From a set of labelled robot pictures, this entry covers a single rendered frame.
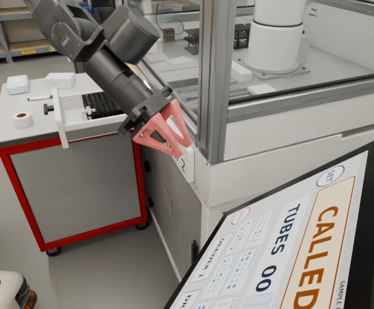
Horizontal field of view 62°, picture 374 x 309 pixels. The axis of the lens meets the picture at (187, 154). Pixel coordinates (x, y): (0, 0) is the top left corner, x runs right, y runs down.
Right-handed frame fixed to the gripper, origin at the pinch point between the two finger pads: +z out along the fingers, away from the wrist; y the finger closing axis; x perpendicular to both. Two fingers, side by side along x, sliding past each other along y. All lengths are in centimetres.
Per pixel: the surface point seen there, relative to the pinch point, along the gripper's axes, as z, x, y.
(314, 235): 15.3, -16.7, -12.2
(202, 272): 14.8, 2.4, -12.6
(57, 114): -33, 51, 22
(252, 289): 15.0, -10.4, -17.9
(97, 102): -31, 52, 39
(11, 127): -51, 86, 25
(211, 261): 14.9, 1.4, -10.7
